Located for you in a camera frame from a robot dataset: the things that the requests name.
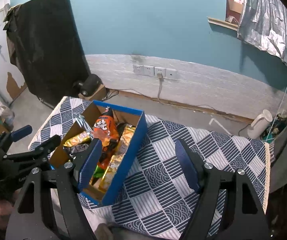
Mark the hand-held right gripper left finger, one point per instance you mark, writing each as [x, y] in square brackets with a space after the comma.
[89, 165]

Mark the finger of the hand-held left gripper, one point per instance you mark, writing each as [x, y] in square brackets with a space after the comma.
[48, 143]
[21, 132]

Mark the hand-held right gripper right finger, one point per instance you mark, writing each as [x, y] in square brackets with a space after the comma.
[187, 167]

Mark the green snack packet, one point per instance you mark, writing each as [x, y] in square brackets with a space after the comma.
[99, 173]

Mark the orange green snack bag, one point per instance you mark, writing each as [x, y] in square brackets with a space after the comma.
[104, 160]

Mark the long yellow snack packet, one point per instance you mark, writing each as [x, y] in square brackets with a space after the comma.
[111, 170]

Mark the gold foil snack packet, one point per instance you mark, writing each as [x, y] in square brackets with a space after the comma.
[78, 138]

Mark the blue cardboard box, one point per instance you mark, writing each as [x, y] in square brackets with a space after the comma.
[128, 165]

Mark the orange puffed snack bag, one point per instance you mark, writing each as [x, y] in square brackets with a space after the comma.
[106, 127]

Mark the gold red-print snack packet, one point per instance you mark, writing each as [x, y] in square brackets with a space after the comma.
[127, 136]

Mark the clear plastic bag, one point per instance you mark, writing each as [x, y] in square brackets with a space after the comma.
[4, 116]

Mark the navy white patterned tablecloth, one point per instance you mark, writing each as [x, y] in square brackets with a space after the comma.
[163, 180]

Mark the white plastic strip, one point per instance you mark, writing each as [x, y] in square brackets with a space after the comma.
[217, 123]

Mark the small brown cardboard box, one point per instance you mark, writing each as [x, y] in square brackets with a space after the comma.
[98, 93]

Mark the white electric kettle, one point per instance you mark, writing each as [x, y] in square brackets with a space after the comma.
[259, 125]

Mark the black cloth covered board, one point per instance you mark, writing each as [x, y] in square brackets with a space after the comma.
[46, 42]

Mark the wooden window sill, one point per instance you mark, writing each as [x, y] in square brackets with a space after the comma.
[221, 23]

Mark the silver foil tarp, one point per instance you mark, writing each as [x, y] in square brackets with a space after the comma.
[266, 17]

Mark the white wall socket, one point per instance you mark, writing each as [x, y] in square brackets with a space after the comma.
[149, 70]
[138, 69]
[171, 73]
[158, 70]

